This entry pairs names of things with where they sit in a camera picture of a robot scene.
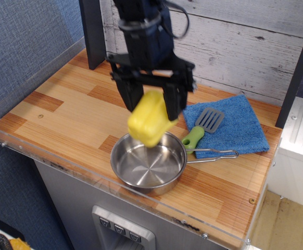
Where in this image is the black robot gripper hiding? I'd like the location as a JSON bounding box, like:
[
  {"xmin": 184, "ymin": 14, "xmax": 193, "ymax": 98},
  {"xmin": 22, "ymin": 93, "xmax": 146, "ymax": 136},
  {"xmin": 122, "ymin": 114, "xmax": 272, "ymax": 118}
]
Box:
[{"xmin": 107, "ymin": 10, "xmax": 195, "ymax": 121}]

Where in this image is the grey toy fridge cabinet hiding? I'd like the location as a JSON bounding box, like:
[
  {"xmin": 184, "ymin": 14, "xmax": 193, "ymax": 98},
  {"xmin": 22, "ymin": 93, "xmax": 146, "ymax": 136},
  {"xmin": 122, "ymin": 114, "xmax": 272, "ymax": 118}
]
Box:
[{"xmin": 35, "ymin": 161, "xmax": 224, "ymax": 249}]

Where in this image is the dark grey left post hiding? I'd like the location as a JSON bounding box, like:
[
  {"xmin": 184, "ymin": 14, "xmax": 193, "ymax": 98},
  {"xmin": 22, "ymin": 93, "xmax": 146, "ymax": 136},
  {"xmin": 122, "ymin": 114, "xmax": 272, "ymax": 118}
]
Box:
[{"xmin": 79, "ymin": 0, "xmax": 106, "ymax": 70}]

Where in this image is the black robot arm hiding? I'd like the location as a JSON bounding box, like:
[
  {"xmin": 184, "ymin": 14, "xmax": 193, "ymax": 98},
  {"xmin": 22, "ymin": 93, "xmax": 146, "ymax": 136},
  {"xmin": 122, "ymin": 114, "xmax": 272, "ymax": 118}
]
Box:
[{"xmin": 107, "ymin": 1, "xmax": 195, "ymax": 121}]

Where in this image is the yellow toy capsicum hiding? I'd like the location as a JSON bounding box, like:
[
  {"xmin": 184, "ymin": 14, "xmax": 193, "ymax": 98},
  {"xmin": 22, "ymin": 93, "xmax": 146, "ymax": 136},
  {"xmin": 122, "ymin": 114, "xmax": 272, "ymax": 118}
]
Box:
[{"xmin": 128, "ymin": 90, "xmax": 179, "ymax": 147}]

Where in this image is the white toy sink unit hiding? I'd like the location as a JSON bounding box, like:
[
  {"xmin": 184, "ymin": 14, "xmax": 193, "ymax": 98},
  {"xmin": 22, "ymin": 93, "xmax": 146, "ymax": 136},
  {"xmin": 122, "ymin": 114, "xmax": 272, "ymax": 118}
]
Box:
[{"xmin": 267, "ymin": 97, "xmax": 303, "ymax": 205}]

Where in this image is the grey spatula with green handle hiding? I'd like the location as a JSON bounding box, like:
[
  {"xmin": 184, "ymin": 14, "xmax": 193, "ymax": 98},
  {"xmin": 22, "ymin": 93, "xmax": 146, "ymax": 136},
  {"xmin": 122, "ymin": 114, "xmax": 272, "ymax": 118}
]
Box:
[{"xmin": 182, "ymin": 107, "xmax": 225, "ymax": 152}]

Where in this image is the silver dispenser button panel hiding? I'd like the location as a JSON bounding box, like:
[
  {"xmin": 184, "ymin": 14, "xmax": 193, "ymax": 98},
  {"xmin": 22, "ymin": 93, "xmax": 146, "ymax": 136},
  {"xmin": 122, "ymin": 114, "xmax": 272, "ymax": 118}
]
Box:
[{"xmin": 92, "ymin": 205, "xmax": 156, "ymax": 249}]

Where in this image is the dark grey post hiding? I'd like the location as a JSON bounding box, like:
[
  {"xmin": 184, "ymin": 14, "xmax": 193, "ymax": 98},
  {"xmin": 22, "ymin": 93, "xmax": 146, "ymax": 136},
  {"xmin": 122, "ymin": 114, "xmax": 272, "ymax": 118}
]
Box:
[
  {"xmin": 79, "ymin": 0, "xmax": 106, "ymax": 70},
  {"xmin": 275, "ymin": 47, "xmax": 303, "ymax": 129}
]

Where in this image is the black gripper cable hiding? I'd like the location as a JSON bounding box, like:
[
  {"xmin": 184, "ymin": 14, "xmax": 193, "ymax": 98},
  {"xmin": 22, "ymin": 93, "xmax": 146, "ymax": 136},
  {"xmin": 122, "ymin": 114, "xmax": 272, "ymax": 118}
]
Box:
[{"xmin": 161, "ymin": 0, "xmax": 190, "ymax": 40}]

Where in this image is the blue folded cloth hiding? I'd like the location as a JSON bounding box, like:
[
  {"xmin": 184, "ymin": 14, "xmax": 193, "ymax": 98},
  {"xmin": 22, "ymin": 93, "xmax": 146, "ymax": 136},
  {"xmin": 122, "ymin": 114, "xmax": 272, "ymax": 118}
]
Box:
[{"xmin": 183, "ymin": 95, "xmax": 270, "ymax": 154}]

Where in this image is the dark grey right post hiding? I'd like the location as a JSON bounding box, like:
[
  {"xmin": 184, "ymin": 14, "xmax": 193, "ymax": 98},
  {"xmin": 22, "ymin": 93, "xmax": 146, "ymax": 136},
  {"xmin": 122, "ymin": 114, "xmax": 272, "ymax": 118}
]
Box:
[{"xmin": 275, "ymin": 47, "xmax": 303, "ymax": 129}]

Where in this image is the silver steel pan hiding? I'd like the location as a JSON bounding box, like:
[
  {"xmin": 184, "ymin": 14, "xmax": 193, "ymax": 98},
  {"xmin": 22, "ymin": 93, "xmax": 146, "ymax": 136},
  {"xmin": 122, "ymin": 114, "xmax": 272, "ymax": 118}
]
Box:
[{"xmin": 110, "ymin": 132, "xmax": 239, "ymax": 196}]

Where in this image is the clear acrylic table guard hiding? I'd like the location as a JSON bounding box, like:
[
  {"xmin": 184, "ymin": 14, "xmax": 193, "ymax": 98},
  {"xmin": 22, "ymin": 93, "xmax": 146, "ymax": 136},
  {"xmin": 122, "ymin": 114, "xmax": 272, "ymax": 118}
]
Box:
[{"xmin": 0, "ymin": 33, "xmax": 281, "ymax": 249}]

